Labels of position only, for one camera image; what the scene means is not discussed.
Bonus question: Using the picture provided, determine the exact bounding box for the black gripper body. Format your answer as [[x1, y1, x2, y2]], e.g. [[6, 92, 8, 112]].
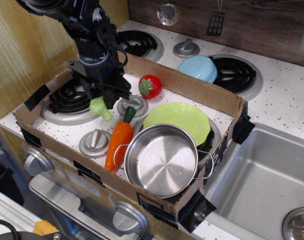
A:
[[68, 56, 131, 99]]

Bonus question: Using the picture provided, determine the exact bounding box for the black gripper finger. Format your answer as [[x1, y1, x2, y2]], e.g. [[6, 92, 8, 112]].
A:
[[81, 81, 103, 100], [103, 88, 120, 110]]

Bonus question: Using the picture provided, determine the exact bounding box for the green toy broccoli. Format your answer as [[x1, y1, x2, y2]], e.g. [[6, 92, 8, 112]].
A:
[[89, 96, 113, 122]]

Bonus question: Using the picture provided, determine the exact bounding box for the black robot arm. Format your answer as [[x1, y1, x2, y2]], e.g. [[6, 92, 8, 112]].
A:
[[17, 0, 131, 110]]

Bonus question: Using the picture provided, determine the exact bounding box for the stainless steel pan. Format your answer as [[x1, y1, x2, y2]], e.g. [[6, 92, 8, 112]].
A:
[[114, 124, 214, 199]]

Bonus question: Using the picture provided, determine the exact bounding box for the front left black burner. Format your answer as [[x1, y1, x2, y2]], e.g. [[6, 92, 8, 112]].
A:
[[41, 78, 101, 126]]

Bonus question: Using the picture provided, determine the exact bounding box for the black burner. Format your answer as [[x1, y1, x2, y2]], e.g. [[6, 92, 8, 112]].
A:
[[41, 78, 101, 126], [209, 54, 264, 101], [115, 30, 164, 62]]

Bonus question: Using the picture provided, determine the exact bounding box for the silver stovetop knob middle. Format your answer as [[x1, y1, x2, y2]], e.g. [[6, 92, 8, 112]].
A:
[[117, 95, 149, 118]]

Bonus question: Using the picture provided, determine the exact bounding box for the silver stovetop knob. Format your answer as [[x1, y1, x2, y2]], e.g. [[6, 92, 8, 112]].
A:
[[79, 129, 111, 158], [117, 95, 149, 118], [173, 38, 201, 59]]

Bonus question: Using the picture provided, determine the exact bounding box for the red toy strawberry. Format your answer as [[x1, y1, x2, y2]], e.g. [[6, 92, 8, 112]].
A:
[[138, 74, 162, 99]]

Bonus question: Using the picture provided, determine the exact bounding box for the back left black burner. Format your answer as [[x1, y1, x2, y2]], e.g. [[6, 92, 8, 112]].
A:
[[115, 30, 164, 62]]

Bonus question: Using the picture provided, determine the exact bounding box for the silver stovetop knob front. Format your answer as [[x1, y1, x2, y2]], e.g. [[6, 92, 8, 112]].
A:
[[79, 129, 111, 158]]

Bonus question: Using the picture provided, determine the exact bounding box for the orange toy carrot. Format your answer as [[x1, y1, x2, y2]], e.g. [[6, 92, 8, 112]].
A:
[[104, 106, 137, 172]]

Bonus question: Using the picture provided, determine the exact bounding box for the light green plastic plate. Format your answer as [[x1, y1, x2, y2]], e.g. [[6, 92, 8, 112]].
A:
[[143, 102, 211, 146]]

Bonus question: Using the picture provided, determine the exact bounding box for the silver stovetop knob back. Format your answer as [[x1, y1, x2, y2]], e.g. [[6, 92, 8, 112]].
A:
[[173, 38, 201, 59]]

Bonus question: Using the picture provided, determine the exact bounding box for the hanging metal strainer ladle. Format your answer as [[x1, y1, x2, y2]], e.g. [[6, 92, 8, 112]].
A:
[[157, 0, 180, 27]]

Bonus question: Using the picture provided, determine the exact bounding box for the silver oven knob left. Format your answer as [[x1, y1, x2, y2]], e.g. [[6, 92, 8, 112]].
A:
[[23, 147, 54, 177]]

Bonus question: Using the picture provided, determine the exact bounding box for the silver oven knob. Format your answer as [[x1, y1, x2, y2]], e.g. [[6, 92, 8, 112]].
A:
[[112, 200, 149, 235], [23, 147, 54, 177]]

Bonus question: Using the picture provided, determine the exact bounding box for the light blue plastic bowl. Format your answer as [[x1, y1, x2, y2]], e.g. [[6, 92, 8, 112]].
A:
[[177, 55, 218, 84]]

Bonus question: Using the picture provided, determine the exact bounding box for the hanging grey slotted spatula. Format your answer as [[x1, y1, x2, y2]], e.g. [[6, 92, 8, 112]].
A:
[[206, 0, 226, 37]]

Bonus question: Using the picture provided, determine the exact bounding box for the silver oven knob right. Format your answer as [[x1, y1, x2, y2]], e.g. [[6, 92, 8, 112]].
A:
[[112, 200, 149, 235]]

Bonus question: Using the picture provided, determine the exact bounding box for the brown cardboard fence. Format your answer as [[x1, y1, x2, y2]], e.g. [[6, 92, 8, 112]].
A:
[[12, 51, 256, 234]]

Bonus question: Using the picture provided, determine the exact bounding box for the back right black burner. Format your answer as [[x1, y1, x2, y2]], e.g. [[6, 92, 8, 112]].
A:
[[209, 54, 264, 101]]

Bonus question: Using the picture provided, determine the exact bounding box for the yellow object bottom left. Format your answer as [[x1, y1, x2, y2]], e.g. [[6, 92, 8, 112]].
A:
[[32, 220, 58, 236]]

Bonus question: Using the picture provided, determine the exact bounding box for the grey sink basin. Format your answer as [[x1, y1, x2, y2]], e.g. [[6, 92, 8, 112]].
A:
[[204, 123, 304, 240]]

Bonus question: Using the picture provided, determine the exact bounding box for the silver oven door handle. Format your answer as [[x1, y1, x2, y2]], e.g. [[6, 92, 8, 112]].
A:
[[29, 174, 141, 240]]

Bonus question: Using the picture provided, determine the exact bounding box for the black braided cable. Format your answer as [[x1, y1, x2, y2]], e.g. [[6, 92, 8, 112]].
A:
[[0, 218, 19, 240]]

